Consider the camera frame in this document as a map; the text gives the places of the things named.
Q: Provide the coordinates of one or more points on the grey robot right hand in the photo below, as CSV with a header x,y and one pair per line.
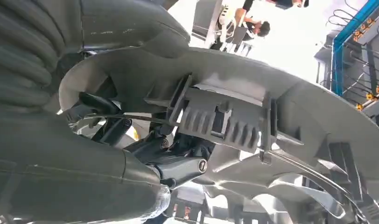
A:
x,y
69,173

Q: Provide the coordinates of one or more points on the grey cabinet panel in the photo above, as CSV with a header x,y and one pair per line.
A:
x,y
206,18

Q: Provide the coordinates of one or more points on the person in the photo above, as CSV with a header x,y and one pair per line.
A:
x,y
257,28

